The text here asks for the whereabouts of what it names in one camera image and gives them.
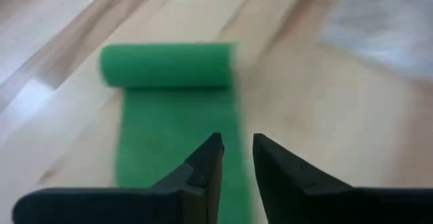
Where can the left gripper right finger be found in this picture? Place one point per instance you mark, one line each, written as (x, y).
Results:
(287, 190)

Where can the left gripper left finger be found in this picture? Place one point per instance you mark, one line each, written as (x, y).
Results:
(199, 183)

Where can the dark green bandage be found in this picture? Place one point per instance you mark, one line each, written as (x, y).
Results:
(169, 65)

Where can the clear plastic bag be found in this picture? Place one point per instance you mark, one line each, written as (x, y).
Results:
(382, 24)

